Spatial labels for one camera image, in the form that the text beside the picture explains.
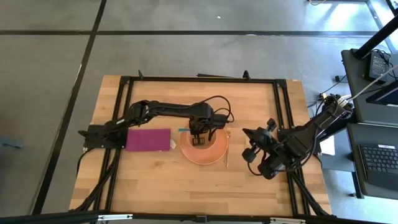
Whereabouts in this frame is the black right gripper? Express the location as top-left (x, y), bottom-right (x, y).
top-left (241, 126), bottom-right (282, 164)

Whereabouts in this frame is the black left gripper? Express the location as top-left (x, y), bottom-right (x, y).
top-left (187, 114), bottom-right (216, 147)

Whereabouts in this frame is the orange round bowl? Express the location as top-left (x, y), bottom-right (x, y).
top-left (185, 126), bottom-right (225, 159)

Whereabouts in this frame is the orange round plate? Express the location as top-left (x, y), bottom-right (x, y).
top-left (179, 125), bottom-right (230, 166)

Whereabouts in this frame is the gold metal fork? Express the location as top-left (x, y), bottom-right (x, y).
top-left (224, 126), bottom-right (232, 169)

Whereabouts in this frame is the magenta folded cloth napkin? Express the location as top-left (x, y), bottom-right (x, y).
top-left (125, 128), bottom-right (172, 152)

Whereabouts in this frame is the white paper sheet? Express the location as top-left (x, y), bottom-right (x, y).
top-left (319, 136), bottom-right (336, 157)

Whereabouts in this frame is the dark grey laptop desk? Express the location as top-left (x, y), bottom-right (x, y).
top-left (346, 122), bottom-right (398, 200)

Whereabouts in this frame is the black laptop keyboard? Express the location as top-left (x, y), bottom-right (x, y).
top-left (358, 143), bottom-right (398, 196)

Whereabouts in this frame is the black power adapter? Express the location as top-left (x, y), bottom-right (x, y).
top-left (364, 50), bottom-right (390, 82)

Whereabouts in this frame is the black slanted pole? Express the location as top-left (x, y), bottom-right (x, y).
top-left (353, 14), bottom-right (398, 60)

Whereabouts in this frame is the grey object on floor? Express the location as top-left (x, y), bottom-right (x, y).
top-left (0, 138), bottom-right (25, 150)

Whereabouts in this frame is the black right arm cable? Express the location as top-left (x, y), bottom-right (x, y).
top-left (246, 161), bottom-right (266, 177)

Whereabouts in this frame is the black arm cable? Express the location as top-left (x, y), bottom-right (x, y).
top-left (246, 161), bottom-right (266, 177)
top-left (198, 95), bottom-right (235, 124)

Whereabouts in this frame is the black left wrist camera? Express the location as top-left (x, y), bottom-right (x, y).
top-left (214, 114), bottom-right (230, 129)

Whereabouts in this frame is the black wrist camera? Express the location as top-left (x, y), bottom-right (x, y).
top-left (214, 114), bottom-right (230, 129)
top-left (257, 160), bottom-right (278, 180)

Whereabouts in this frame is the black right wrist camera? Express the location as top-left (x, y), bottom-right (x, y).
top-left (257, 160), bottom-right (278, 180)

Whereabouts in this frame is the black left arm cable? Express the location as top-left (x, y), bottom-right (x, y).
top-left (198, 95), bottom-right (235, 124)

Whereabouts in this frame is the black aluminium table frame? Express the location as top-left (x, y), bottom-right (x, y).
top-left (68, 70), bottom-right (333, 219)

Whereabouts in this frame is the white cable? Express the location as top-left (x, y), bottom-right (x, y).
top-left (345, 63), bottom-right (398, 102)

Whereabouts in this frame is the black overhead camera beam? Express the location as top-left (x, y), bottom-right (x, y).
top-left (0, 210), bottom-right (398, 224)

